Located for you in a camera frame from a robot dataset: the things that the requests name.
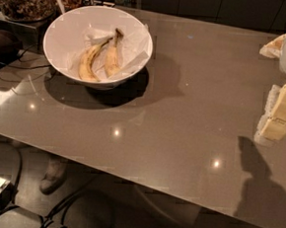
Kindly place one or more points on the white paper liner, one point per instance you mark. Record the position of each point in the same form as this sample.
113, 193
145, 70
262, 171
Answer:
132, 49

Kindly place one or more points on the white bowl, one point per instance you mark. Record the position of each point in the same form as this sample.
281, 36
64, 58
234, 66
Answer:
66, 35

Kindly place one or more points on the left curved banana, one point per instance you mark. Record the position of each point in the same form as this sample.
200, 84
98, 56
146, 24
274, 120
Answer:
86, 61

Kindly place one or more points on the dark round object left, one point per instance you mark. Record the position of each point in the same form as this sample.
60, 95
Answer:
10, 46

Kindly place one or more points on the beige shoe under table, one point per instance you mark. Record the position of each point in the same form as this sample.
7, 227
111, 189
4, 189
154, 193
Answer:
55, 175

